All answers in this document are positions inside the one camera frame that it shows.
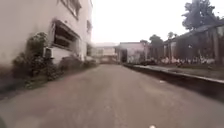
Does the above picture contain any stained pale building, grey roof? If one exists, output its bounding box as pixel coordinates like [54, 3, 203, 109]
[115, 41, 149, 65]

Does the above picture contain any low concrete wall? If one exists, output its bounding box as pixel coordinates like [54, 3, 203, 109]
[123, 63, 224, 102]

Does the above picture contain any dark shed with sloped roof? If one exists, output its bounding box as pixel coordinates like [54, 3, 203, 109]
[162, 19, 224, 66]

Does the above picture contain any grey-brown paved road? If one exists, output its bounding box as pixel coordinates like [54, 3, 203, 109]
[0, 63, 224, 128]

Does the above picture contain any tall dark tree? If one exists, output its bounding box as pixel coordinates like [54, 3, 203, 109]
[181, 0, 224, 32]

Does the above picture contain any group of trees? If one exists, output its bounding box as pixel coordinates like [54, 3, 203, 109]
[139, 31, 179, 61]

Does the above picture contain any white box on wall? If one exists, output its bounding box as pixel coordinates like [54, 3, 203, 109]
[42, 46, 55, 60]

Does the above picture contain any row of bushes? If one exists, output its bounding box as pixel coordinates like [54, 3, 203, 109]
[11, 31, 98, 90]

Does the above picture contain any pale pink two-storey building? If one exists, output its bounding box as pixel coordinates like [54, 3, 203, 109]
[93, 42, 119, 64]

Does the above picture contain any large pale building with awnings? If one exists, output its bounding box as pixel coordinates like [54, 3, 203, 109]
[0, 0, 95, 68]

